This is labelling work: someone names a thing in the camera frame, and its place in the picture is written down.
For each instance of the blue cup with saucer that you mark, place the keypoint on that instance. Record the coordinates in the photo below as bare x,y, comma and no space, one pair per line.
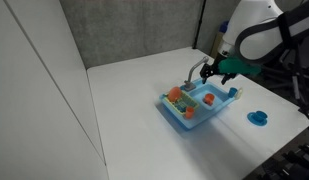
259,116

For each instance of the light blue toy sink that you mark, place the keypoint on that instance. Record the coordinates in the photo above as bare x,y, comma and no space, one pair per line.
207,113

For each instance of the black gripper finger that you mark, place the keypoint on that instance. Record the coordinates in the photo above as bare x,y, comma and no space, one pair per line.
205,73
227,78

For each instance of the toy storage shelf with bins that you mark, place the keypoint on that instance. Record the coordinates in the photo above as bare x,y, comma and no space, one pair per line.
219,36

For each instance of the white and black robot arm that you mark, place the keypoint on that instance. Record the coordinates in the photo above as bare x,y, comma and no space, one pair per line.
260,30

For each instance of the black equipment frame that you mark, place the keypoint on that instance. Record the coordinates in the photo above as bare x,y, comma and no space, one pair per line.
287,160

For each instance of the black vertical pole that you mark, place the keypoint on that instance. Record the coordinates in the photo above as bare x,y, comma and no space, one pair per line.
198,25

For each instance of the orange toy plate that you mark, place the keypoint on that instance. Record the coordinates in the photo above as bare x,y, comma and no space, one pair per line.
174,94

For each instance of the small blue tumbler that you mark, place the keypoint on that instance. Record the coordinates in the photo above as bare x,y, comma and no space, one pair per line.
232,92

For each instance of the grey toy faucet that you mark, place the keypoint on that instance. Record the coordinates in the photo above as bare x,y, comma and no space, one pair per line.
194,70

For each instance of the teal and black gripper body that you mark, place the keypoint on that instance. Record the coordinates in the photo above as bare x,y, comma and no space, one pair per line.
239,66

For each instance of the yellow dish rack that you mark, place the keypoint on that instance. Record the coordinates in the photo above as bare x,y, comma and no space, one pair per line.
180,104

